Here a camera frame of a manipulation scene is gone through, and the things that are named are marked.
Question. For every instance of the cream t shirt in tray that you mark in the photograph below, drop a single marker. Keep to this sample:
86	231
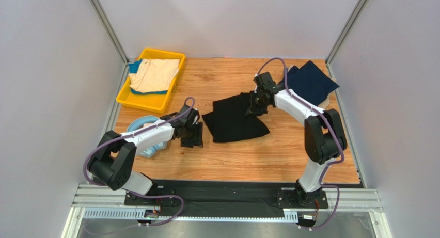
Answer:
154	75

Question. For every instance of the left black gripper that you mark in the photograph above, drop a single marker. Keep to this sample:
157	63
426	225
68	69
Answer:
197	139

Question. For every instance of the light blue headphones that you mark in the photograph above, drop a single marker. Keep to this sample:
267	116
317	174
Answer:
141	123

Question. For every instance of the teal t shirt in tray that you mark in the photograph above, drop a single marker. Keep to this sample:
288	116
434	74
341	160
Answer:
133	68

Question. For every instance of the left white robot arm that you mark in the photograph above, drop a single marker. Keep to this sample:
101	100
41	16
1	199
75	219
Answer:
113	159

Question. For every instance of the black t shirt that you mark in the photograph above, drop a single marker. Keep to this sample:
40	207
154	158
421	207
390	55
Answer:
228	121

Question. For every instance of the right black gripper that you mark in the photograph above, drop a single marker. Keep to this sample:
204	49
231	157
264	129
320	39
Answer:
253	106

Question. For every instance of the folded navy t shirt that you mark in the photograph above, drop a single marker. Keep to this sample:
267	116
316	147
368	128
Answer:
310	83

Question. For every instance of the yellow plastic tray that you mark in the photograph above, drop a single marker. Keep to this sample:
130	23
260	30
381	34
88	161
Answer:
153	102

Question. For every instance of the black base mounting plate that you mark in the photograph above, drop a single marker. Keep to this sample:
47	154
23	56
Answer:
226	199

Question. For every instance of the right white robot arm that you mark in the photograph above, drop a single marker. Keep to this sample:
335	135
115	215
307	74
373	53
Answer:
324	137

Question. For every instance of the aluminium frame rail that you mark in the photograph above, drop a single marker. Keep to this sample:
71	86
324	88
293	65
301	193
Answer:
107	70

